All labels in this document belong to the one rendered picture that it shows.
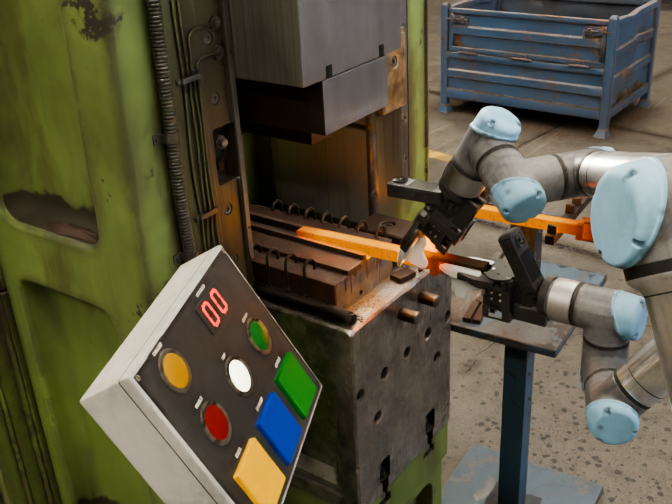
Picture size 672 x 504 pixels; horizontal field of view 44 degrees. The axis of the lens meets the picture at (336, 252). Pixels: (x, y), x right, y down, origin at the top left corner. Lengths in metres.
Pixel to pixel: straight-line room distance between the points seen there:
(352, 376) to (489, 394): 1.39
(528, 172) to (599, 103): 4.04
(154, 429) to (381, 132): 1.04
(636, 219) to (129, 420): 0.60
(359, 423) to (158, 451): 0.71
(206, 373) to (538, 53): 4.55
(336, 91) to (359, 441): 0.68
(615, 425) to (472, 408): 1.55
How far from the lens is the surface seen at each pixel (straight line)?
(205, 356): 1.10
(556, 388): 3.00
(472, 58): 5.65
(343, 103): 1.47
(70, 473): 1.98
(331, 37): 1.42
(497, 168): 1.34
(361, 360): 1.60
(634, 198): 0.95
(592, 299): 1.43
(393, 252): 1.59
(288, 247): 1.69
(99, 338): 1.69
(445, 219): 1.49
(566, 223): 1.84
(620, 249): 0.98
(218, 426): 1.06
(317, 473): 1.84
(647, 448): 2.81
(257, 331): 1.21
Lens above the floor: 1.73
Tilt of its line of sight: 26 degrees down
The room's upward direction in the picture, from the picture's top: 3 degrees counter-clockwise
